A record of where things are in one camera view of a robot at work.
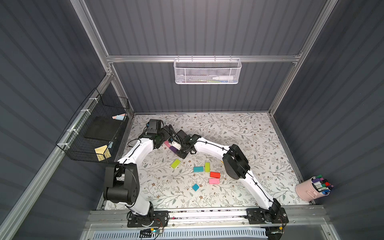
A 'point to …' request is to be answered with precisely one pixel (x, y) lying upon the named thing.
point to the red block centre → (216, 175)
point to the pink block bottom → (214, 181)
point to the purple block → (173, 149)
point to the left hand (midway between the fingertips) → (169, 135)
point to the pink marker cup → (312, 189)
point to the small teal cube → (195, 187)
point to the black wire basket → (74, 145)
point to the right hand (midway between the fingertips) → (179, 153)
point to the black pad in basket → (103, 128)
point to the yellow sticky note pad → (102, 153)
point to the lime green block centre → (207, 167)
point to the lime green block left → (175, 163)
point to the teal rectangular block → (198, 169)
